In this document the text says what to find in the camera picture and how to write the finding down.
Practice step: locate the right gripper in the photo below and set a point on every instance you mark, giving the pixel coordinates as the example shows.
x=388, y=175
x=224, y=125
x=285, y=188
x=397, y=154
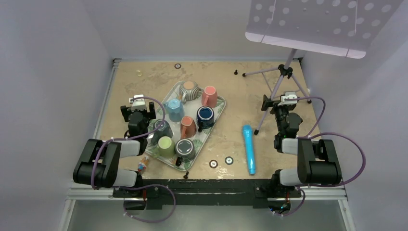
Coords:
x=268, y=102

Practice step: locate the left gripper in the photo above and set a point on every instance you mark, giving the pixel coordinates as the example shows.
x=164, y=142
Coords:
x=126, y=110

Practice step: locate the dark grey angular mug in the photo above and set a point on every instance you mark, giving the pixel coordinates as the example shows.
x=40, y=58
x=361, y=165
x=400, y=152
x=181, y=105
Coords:
x=163, y=129

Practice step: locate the light blue mug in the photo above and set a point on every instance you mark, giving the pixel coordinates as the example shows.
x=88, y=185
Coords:
x=175, y=110

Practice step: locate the light green mug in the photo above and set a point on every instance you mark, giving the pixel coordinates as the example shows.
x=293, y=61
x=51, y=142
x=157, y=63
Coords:
x=166, y=147

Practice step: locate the orange floral mug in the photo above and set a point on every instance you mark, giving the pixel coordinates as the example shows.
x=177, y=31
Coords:
x=187, y=127

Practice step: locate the dark grey round mug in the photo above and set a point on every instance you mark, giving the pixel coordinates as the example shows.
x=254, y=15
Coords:
x=185, y=151

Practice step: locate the dark blue mug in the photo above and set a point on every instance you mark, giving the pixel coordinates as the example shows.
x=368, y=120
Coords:
x=205, y=118

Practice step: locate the pink salmon mug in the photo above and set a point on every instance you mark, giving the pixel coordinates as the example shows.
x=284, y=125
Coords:
x=209, y=97

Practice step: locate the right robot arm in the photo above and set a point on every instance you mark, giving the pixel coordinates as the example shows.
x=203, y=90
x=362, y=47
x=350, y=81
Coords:
x=317, y=161

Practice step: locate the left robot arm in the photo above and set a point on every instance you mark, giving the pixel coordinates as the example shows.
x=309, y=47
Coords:
x=102, y=163

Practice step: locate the striped grey white mug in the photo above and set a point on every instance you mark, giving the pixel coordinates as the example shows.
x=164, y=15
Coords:
x=188, y=91

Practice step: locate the blue toy microphone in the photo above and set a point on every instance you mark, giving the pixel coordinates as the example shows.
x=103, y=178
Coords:
x=249, y=148

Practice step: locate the floral serving tray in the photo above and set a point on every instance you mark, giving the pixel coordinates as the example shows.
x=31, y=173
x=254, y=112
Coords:
x=190, y=109

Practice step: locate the small colourful toy figure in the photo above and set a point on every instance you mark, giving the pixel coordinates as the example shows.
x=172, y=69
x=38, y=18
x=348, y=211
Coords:
x=143, y=163

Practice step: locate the lilac music stand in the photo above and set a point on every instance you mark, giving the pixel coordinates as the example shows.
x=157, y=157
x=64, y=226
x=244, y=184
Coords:
x=346, y=42

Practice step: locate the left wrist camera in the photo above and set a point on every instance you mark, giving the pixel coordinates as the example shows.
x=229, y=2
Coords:
x=138, y=102

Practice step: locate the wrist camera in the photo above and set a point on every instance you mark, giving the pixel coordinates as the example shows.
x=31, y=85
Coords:
x=138, y=102
x=288, y=98

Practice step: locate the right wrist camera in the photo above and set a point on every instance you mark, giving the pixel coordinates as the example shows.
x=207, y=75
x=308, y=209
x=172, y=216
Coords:
x=288, y=98

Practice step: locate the black ring marker right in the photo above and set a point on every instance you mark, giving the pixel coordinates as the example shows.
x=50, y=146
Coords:
x=229, y=160

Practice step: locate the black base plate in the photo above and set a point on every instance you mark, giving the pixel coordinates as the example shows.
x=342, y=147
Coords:
x=257, y=193

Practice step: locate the black ring marker left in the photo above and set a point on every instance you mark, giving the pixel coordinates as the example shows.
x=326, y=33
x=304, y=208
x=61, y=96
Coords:
x=213, y=163

